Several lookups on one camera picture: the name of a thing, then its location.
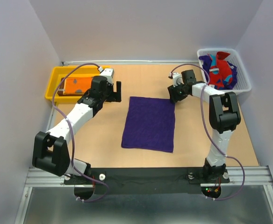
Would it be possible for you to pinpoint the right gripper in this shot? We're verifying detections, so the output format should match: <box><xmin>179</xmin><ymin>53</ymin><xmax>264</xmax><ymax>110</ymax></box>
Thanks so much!
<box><xmin>167</xmin><ymin>81</ymin><xmax>188</xmax><ymax>104</ymax></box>

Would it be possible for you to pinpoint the purple towel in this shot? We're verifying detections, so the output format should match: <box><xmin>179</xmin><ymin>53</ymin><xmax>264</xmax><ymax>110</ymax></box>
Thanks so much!
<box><xmin>199</xmin><ymin>54</ymin><xmax>237</xmax><ymax>88</ymax></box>
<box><xmin>121</xmin><ymin>97</ymin><xmax>175</xmax><ymax>153</ymax></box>

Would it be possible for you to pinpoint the orange towel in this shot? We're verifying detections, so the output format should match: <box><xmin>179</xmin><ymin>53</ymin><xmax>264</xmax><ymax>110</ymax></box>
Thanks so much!
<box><xmin>63</xmin><ymin>77</ymin><xmax>93</xmax><ymax>95</ymax></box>

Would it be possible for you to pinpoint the brown towel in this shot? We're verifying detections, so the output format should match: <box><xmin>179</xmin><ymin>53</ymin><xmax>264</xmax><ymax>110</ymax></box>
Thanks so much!
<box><xmin>57</xmin><ymin>77</ymin><xmax>66</xmax><ymax>96</ymax></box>

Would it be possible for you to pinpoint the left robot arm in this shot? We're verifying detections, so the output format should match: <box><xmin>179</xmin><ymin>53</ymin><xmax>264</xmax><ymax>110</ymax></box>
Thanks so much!
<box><xmin>32</xmin><ymin>76</ymin><xmax>122</xmax><ymax>184</ymax></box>

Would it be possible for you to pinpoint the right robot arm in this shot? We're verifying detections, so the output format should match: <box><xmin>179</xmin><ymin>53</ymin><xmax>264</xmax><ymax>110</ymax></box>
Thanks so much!
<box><xmin>168</xmin><ymin>70</ymin><xmax>241</xmax><ymax>184</ymax></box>

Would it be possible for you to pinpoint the red blue towel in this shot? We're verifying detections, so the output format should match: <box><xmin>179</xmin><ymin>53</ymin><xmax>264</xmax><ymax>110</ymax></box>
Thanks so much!
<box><xmin>208</xmin><ymin>51</ymin><xmax>233</xmax><ymax>90</ymax></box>

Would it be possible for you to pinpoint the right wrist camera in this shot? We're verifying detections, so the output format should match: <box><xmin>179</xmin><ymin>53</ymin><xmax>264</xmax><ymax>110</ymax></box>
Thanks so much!
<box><xmin>169</xmin><ymin>72</ymin><xmax>183</xmax><ymax>87</ymax></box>

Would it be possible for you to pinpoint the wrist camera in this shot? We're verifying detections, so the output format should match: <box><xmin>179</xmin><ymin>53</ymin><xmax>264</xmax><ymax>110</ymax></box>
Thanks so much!
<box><xmin>98</xmin><ymin>67</ymin><xmax>114</xmax><ymax>84</ymax></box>
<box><xmin>169</xmin><ymin>72</ymin><xmax>183</xmax><ymax>87</ymax></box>

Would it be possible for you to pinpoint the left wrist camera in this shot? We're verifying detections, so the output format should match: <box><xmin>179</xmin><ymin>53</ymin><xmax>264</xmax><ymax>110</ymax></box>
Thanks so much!
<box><xmin>98</xmin><ymin>67</ymin><xmax>114</xmax><ymax>84</ymax></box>

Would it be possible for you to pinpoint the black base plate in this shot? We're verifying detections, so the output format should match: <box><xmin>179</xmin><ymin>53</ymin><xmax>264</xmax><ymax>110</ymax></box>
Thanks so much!
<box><xmin>64</xmin><ymin>167</ymin><xmax>230</xmax><ymax>199</ymax></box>

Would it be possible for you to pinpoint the aluminium frame rail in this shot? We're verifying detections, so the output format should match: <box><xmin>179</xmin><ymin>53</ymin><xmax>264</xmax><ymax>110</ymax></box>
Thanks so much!
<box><xmin>25</xmin><ymin>167</ymin><xmax>273</xmax><ymax>187</ymax></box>

